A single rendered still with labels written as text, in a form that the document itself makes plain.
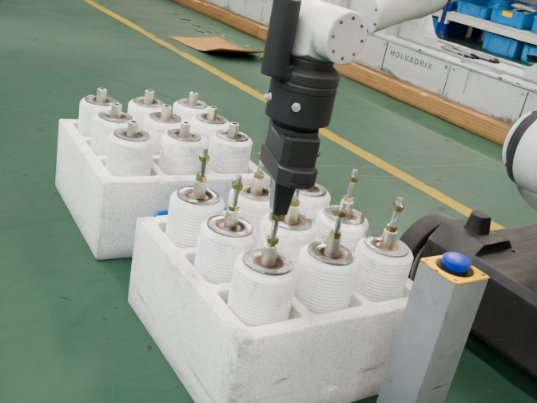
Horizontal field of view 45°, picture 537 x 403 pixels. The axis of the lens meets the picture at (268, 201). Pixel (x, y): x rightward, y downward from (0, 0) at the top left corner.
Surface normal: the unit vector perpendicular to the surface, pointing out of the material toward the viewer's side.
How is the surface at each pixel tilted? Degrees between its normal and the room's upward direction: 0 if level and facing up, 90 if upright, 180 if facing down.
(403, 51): 90
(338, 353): 90
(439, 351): 90
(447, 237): 46
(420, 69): 90
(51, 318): 0
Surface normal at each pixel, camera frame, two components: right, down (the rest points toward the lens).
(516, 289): -0.46, -0.57
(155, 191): 0.47, 0.42
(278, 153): -0.95, -0.05
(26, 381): 0.18, -0.91
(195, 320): -0.84, 0.07
